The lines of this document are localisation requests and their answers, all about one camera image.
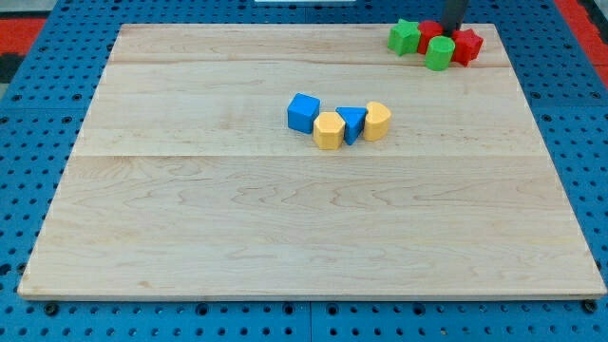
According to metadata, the green cylinder block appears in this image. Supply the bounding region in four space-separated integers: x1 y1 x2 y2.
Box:
425 35 456 71

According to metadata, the blue cube block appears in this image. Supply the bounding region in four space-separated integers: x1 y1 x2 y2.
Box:
287 93 321 134

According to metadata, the yellow hexagon block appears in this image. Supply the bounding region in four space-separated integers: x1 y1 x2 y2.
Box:
313 112 346 150

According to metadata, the blue triangle block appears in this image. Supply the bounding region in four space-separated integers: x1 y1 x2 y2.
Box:
336 106 367 145

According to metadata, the yellow heart block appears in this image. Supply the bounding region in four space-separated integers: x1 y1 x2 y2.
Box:
363 102 392 142

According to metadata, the light wooden board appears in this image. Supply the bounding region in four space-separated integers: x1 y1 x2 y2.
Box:
18 24 606 301

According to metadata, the green star block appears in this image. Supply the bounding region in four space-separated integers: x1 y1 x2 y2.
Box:
388 19 421 56

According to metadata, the red cylinder block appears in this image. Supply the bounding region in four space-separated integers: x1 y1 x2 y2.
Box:
417 20 444 54

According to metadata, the red star block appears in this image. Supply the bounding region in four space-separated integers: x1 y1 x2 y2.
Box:
451 28 484 67

